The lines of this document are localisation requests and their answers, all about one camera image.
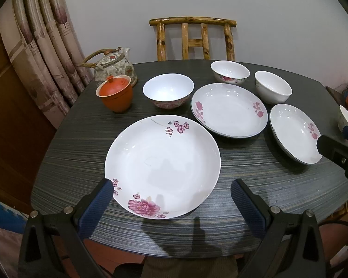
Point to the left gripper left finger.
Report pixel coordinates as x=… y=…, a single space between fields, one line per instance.
x=38 y=254

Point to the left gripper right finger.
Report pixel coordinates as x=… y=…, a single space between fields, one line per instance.
x=291 y=244

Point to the small white floral plate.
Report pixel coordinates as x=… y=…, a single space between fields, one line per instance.
x=296 y=133

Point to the plain white deep bowl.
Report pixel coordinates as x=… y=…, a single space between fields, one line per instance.
x=271 y=88

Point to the white plate pink flowers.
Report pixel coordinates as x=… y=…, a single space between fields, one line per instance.
x=229 y=110

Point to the large white peony plate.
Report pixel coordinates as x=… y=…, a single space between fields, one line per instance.
x=163 y=167

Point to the white bowl red flower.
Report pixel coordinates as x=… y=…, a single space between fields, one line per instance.
x=229 y=72

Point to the wide white pink-patterned bowl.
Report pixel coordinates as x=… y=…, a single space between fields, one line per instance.
x=168 y=91

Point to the small white cup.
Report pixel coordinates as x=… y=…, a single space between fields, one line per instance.
x=342 y=118

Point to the blue foam mat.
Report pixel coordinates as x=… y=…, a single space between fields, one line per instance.
x=11 y=219

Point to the brown wooden door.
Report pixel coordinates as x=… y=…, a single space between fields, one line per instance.
x=25 y=135

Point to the orange lidded tea cup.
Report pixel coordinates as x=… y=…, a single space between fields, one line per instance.
x=116 y=93

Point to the bamboo wooden chair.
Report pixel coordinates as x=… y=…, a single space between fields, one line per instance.
x=187 y=42

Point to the floral ceramic teapot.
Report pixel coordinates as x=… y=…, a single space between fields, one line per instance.
x=106 y=62

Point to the beige patterned curtain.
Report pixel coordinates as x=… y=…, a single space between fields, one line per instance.
x=43 y=49

